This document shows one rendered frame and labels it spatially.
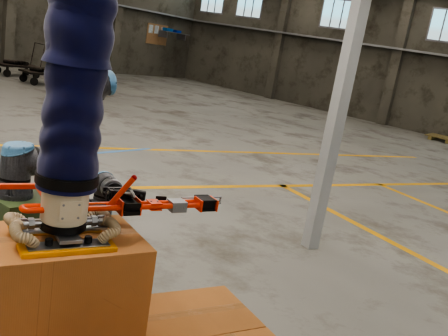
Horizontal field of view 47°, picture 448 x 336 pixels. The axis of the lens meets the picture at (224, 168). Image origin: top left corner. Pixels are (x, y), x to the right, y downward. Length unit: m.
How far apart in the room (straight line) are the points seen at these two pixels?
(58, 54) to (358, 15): 3.28
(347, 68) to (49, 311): 3.41
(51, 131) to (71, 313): 0.66
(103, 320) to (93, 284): 0.17
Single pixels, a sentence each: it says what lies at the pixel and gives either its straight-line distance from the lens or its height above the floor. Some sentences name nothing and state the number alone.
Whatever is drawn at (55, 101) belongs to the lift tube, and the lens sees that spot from 1.84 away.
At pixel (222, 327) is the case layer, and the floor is 0.54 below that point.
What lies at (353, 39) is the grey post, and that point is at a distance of 4.67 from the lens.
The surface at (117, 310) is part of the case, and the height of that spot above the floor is 0.71.
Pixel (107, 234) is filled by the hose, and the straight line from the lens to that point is 1.98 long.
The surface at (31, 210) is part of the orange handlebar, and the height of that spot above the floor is 1.08.
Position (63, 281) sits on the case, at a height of 0.87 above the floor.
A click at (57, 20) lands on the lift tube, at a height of 1.74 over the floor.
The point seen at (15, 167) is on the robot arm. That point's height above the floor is 1.01.
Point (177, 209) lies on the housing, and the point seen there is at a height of 1.06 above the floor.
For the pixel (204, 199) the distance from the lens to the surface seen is 2.21.
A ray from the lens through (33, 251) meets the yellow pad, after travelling 1.91.
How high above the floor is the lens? 1.76
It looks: 14 degrees down
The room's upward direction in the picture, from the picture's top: 9 degrees clockwise
